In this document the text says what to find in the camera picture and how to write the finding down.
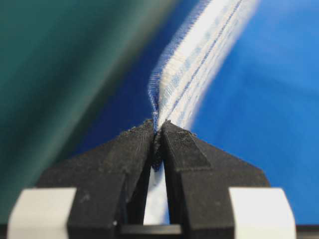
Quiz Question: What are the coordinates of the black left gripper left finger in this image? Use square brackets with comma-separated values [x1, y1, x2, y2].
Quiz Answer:
[7, 119, 157, 239]

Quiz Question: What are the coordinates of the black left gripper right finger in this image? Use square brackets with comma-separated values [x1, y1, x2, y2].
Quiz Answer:
[156, 119, 297, 239]

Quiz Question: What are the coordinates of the blue striped white towel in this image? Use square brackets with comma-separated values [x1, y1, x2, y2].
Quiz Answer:
[144, 0, 258, 225]

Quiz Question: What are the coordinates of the blue table cloth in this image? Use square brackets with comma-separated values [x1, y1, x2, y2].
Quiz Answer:
[70, 0, 319, 225]

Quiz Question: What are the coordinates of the green curtain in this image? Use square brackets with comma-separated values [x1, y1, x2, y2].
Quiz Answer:
[0, 0, 176, 224]

